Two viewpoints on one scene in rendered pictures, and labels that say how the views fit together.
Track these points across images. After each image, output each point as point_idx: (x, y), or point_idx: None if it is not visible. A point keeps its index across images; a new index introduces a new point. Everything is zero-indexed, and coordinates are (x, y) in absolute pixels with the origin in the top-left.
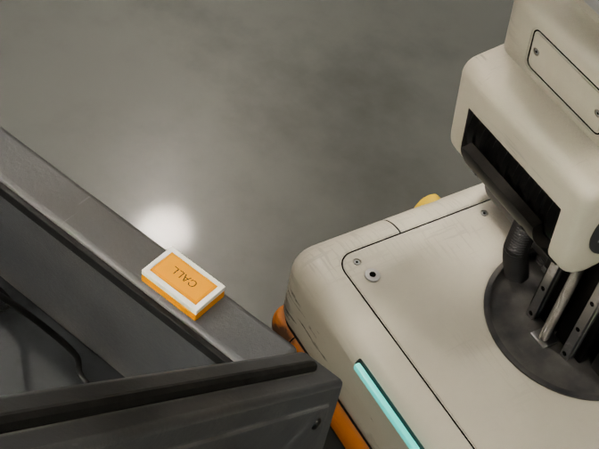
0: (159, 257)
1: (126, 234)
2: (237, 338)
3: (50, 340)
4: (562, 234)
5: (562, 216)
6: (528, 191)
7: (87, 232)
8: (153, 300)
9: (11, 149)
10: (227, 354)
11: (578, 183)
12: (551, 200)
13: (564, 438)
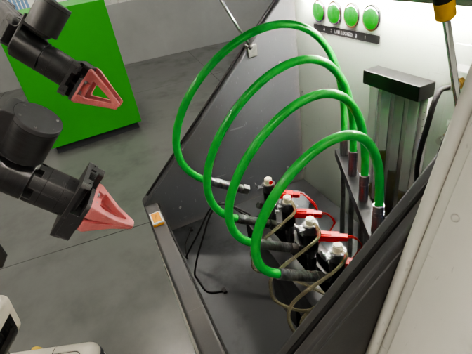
0: (157, 222)
1: (159, 234)
2: (154, 209)
3: (189, 268)
4: (15, 316)
5: (11, 312)
6: (4, 333)
7: (168, 236)
8: (165, 220)
9: (172, 263)
10: (159, 208)
11: (3, 300)
12: (5, 322)
13: None
